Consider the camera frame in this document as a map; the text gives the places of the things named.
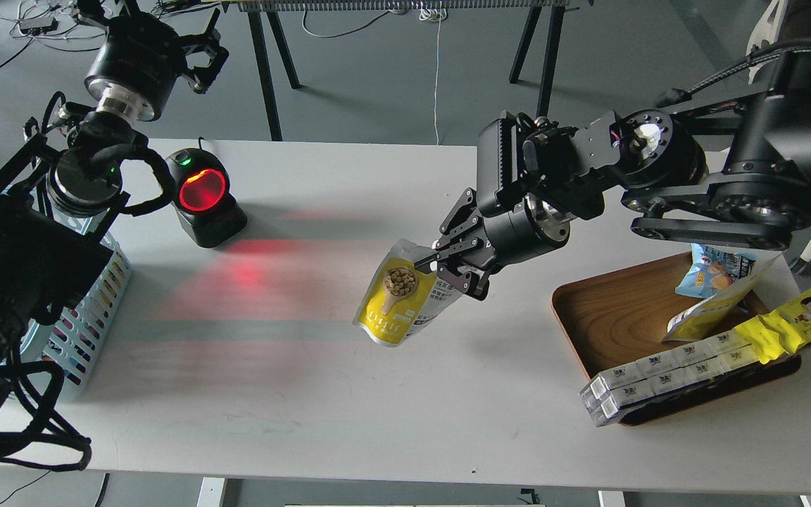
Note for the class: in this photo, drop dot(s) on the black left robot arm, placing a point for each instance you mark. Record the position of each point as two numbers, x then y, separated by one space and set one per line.
59 194

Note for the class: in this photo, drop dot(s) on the yellow cartoon snack bag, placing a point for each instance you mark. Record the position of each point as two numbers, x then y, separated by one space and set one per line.
782 332

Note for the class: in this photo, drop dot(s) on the yellow nut snack pouch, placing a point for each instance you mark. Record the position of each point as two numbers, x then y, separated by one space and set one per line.
401 300

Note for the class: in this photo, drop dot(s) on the brown wooden tray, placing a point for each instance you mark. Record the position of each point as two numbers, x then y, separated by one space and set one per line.
622 316

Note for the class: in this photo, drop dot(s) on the black trestle table legs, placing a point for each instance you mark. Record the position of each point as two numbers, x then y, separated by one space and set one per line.
369 76

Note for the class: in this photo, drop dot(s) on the black barcode scanner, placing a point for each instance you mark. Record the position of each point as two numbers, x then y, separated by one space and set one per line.
204 204

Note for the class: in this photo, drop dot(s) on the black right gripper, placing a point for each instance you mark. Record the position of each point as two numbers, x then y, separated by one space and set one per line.
529 229

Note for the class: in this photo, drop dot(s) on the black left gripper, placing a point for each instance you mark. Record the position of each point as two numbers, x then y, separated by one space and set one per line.
134 63

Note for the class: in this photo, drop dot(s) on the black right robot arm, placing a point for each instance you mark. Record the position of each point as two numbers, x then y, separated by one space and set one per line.
725 162

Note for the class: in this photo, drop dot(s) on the yellow white snack pouch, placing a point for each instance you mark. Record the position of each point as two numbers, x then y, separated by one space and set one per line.
694 323

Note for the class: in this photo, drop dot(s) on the white boxed snack pack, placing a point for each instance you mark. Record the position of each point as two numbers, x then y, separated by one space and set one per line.
616 392

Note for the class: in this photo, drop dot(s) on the blue snack bag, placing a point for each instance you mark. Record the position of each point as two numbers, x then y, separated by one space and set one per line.
713 270

